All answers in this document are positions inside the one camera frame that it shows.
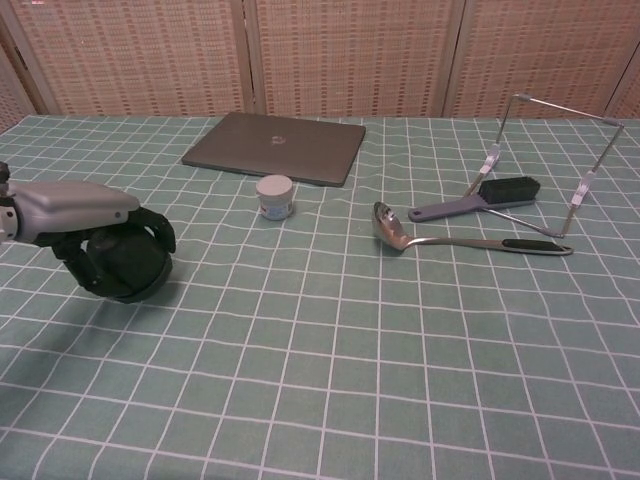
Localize grey closed laptop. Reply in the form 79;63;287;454
180;110;368;189

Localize black dice cup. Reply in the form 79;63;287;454
82;227;169;296

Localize green checked tablecloth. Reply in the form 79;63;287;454
0;113;640;480

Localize dark green round tray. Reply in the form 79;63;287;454
98;257;175;305

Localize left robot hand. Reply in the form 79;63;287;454
14;180;178;298

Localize metal wire stand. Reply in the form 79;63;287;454
462;92;626;239

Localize steel ladle black handle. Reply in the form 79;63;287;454
371;200;575;258

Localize purple brush black bristles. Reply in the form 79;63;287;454
407;175;542;223

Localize small white jar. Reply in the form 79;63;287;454
255;174;296;222

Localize woven folding screen panel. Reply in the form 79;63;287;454
605;63;640;121
244;0;469;119
444;0;640;120
0;9;57;135
0;0;257;119

